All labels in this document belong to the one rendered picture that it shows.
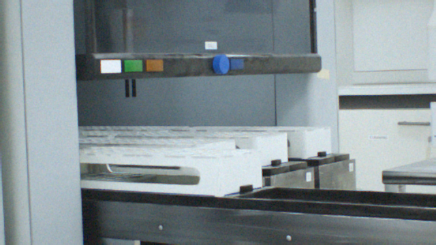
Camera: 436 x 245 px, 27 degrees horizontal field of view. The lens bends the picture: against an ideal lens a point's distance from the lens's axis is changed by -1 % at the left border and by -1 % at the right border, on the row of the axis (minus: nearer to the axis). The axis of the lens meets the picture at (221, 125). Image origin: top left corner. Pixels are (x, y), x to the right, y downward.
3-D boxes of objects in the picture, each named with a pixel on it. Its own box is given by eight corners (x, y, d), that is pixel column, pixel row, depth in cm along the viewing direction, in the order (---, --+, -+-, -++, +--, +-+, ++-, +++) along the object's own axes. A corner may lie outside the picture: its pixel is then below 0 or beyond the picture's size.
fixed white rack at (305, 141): (167, 162, 174) (166, 129, 174) (199, 157, 182) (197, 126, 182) (305, 167, 157) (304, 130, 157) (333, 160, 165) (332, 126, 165)
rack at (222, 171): (45, 196, 129) (43, 152, 128) (94, 188, 137) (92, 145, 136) (221, 207, 112) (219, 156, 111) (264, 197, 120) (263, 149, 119)
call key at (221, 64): (212, 74, 140) (211, 54, 140) (223, 74, 142) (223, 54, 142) (219, 74, 139) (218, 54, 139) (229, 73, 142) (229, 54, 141)
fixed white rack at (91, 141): (51, 180, 149) (49, 142, 149) (93, 173, 157) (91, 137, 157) (199, 188, 132) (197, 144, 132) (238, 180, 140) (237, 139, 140)
